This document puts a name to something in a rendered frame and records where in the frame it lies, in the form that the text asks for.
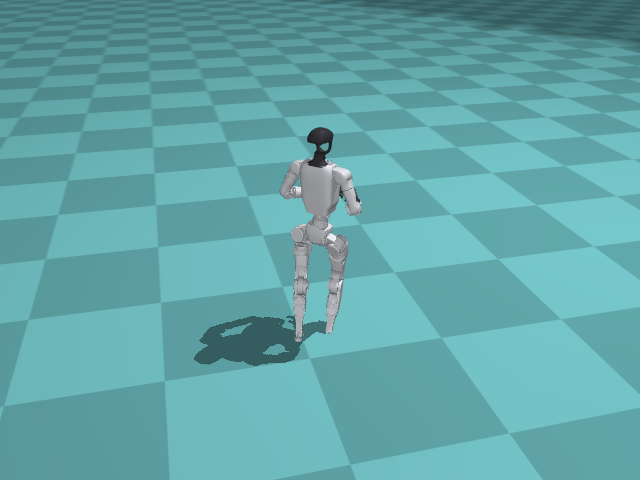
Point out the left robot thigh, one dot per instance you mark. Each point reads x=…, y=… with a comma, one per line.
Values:
x=301, y=249

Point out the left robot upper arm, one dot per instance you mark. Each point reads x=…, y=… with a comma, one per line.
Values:
x=290, y=179

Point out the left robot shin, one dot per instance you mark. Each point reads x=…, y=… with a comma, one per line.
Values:
x=299, y=307

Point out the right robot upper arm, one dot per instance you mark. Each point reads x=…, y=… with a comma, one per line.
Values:
x=343, y=177

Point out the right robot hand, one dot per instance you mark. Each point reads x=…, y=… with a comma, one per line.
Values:
x=358, y=200

